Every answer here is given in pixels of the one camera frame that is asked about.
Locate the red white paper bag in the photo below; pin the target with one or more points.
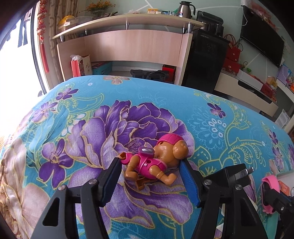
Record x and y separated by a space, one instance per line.
81 65

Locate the steel thermos kettle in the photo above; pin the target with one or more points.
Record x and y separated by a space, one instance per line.
186 9

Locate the white flat box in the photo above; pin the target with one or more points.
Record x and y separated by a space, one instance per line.
249 80

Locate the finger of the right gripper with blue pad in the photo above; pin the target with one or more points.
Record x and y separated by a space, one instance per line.
285 210

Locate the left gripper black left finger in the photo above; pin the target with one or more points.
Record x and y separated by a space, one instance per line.
58 219

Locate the red hanging chinese ornament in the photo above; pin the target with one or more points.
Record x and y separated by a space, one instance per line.
41 28

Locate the red gift box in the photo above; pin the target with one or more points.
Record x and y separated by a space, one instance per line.
231 66

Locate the black bag on floor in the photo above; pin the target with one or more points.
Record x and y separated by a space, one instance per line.
158 75

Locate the cream TV console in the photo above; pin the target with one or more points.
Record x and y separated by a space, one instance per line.
229 85

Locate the curved wooden shelf desk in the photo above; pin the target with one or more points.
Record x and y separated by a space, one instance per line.
161 39

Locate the black wall television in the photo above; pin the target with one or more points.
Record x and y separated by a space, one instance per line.
262 36

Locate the teal storage box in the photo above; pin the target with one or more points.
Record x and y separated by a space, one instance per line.
102 68

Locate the red gift bag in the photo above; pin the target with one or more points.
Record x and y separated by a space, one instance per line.
233 50

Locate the pink smart watch band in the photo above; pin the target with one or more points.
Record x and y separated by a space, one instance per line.
270 193

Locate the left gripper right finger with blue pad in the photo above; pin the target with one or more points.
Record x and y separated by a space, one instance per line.
224 187

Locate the floral blue table cloth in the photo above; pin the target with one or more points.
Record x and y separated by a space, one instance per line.
72 133

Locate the yellow flower vase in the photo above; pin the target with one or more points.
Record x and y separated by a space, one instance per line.
97 9

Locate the pink brown toy puppy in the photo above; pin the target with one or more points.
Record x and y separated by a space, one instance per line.
151 164

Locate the black water dispenser cabinet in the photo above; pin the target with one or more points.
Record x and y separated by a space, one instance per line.
206 57

